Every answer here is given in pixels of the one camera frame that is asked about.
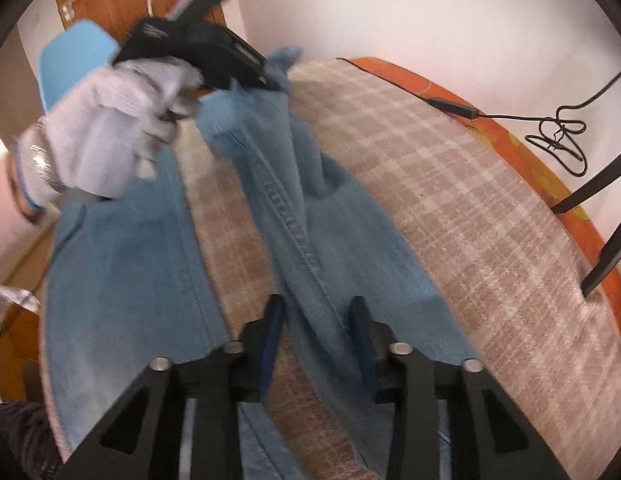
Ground person's left hand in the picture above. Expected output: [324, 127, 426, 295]
[13, 55, 206, 206]

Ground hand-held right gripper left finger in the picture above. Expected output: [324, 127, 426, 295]
[53, 294, 286, 480]

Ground table with checkered cloth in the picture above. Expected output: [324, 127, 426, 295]
[40, 57, 621, 480]

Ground metal door handle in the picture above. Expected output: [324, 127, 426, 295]
[60, 0, 88, 23]

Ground black cable with inline controller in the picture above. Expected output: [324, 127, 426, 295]
[335, 57, 621, 177]

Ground person's patterned clothing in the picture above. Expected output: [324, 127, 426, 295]
[0, 282, 41, 401]

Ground blue chair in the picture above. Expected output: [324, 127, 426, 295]
[38, 19, 124, 111]

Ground blue denim pants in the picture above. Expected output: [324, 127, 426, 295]
[40, 46, 484, 480]

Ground person's left forearm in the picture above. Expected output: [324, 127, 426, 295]
[4, 152, 44, 221]

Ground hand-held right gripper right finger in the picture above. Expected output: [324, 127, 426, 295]
[349, 296, 571, 480]

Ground wooden door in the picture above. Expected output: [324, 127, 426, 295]
[53, 0, 226, 43]

